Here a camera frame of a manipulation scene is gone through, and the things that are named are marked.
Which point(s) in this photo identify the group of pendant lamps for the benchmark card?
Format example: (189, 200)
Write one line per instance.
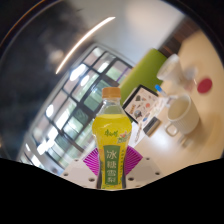
(77, 71)

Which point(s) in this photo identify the black-framed tablet with pictures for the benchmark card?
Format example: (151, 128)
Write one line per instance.
(140, 104)

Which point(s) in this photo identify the small dark box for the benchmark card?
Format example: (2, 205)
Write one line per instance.
(152, 126)

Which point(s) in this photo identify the green upholstered bench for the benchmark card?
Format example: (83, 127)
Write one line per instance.
(140, 75)

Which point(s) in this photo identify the small blue-capped bottle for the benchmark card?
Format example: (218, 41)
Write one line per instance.
(160, 90)

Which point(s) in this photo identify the white bowl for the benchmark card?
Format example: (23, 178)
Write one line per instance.
(170, 68)

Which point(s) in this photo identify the flat round red coaster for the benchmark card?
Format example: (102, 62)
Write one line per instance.
(204, 85)

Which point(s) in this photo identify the long curved ceiling light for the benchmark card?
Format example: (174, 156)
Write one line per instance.
(85, 40)

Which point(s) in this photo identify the yellow drink bottle orange cap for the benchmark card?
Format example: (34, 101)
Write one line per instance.
(111, 140)

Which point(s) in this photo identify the white ribbed mug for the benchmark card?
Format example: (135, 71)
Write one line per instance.
(183, 115)

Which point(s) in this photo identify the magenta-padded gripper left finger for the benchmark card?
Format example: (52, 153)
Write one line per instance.
(78, 173)

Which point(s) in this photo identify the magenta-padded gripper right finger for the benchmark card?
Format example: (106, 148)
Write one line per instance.
(143, 171)

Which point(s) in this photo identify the large dark-framed window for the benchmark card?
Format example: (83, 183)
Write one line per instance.
(73, 120)

